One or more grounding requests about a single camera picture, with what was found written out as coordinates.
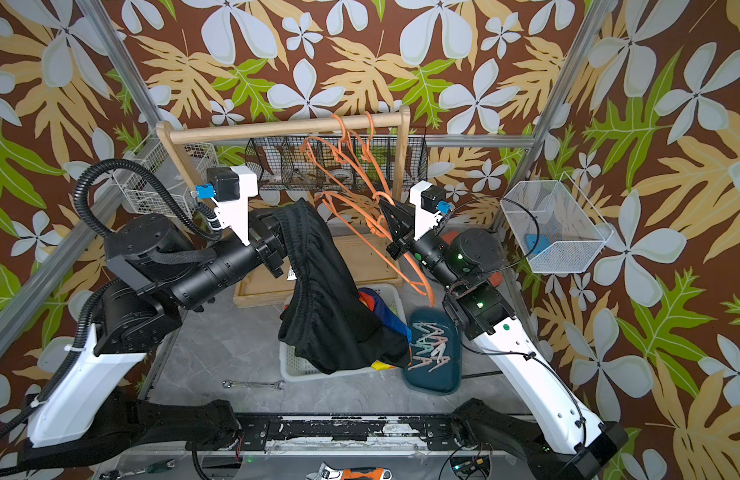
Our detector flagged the black wire basket back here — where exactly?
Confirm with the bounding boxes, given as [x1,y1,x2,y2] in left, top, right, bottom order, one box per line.
[244,134,398,193]

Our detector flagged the orange hanger of black shorts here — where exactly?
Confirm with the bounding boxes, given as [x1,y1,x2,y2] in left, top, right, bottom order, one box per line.
[316,191,436,307]

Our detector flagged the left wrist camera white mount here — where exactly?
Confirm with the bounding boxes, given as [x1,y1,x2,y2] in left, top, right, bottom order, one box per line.
[194,165,258,246]

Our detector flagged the orange handled adjustable wrench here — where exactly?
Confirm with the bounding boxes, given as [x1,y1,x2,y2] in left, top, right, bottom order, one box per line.
[306,463,393,480]

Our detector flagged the blue object in basket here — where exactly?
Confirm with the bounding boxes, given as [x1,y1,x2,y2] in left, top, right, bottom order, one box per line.
[525,234,545,256]

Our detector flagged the orange hanger of green shorts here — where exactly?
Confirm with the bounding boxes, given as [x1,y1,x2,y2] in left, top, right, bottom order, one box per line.
[348,112,404,202]

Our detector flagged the black shorts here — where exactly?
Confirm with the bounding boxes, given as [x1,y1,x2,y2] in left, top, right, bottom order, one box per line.
[277,197,414,376]

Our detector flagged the aluminium frame post right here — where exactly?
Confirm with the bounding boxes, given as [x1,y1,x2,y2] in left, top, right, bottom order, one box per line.
[489,0,623,232]

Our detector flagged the red plastic tool case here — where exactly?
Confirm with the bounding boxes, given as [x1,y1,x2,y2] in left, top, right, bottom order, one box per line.
[445,229,506,288]

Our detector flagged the wooden clothes rack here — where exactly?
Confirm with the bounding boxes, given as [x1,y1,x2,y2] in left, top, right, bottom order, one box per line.
[156,107,410,310]

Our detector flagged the aluminium frame post left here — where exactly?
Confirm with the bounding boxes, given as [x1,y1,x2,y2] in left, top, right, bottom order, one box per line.
[0,1,150,388]

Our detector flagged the small silver wrench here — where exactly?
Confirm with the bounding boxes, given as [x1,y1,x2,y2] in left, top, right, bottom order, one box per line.
[222,379,286,391]

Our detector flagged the white wire basket left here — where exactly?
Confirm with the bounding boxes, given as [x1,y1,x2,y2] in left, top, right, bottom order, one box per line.
[114,137,219,218]

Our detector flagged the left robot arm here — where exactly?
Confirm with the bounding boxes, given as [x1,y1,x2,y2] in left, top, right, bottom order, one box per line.
[0,159,286,477]

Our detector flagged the green handled screwdriver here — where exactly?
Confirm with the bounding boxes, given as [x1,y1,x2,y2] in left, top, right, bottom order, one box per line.
[98,459,176,480]

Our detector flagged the white mesh basket right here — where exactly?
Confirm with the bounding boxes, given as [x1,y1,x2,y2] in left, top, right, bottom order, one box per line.
[501,179,614,275]

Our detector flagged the rainbow striped shorts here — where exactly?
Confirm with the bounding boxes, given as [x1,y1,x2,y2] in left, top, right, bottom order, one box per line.
[347,288,412,369]

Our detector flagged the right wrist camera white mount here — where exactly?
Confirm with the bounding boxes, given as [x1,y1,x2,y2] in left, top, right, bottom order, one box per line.
[409,181,454,240]

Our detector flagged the aluminium frame post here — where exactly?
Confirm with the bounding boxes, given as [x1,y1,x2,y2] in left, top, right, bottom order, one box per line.
[0,1,150,388]
[489,0,623,232]

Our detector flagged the mint clothespin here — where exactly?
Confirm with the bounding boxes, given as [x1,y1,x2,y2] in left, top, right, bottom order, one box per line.
[413,338,448,357]

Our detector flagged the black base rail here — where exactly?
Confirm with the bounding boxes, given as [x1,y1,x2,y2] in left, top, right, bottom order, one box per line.
[15,398,563,475]

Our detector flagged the dark teal tray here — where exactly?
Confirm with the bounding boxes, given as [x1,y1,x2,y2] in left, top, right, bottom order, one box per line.
[403,307,462,396]

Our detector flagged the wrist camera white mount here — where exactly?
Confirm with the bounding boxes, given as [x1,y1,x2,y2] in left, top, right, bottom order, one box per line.
[194,165,258,246]
[409,181,454,240]

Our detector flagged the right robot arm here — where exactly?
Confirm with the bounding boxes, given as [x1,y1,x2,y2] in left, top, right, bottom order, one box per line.
[379,199,629,479]

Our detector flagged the orange hanger of rainbow shorts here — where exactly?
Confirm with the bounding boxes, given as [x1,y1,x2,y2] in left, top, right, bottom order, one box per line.
[300,114,360,195]

